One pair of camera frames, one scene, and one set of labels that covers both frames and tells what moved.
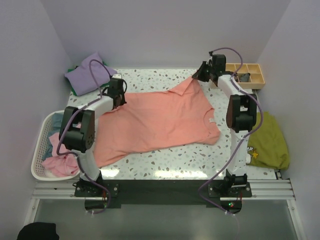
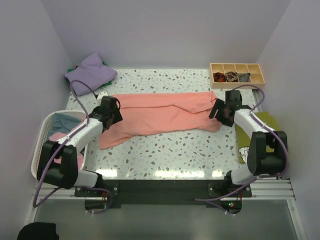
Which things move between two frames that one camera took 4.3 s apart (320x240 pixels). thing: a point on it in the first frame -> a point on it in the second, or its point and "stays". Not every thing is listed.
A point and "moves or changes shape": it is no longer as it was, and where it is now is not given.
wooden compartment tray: (250, 76) stays
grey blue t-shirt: (56, 123) stays
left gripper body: (122, 95) -> (116, 116)
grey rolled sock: (244, 77) stays
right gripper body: (204, 74) -> (220, 115)
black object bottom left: (39, 231) stays
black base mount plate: (163, 193) stays
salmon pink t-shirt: (180, 114) moves or changes shape
